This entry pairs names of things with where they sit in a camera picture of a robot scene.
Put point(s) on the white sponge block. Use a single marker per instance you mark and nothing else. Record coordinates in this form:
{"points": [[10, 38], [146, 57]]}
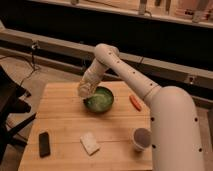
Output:
{"points": [[89, 143]]}

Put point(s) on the green ceramic bowl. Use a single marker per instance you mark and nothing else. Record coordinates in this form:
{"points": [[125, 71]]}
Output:
{"points": [[101, 101]]}

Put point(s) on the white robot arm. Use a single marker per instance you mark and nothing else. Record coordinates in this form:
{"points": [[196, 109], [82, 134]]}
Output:
{"points": [[175, 133]]}

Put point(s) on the orange carrot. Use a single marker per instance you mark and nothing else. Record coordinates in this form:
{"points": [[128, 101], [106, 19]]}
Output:
{"points": [[135, 103]]}

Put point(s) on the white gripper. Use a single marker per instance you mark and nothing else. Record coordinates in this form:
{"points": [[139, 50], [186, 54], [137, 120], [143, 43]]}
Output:
{"points": [[87, 86]]}

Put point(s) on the white paper cup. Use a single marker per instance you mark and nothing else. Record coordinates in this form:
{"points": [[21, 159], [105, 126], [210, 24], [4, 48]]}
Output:
{"points": [[141, 139]]}

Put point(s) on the wooden table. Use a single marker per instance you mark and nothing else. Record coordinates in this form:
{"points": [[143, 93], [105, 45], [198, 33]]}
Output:
{"points": [[63, 116]]}

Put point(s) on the black chair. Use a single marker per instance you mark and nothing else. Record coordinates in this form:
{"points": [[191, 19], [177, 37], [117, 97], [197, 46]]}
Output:
{"points": [[10, 102]]}

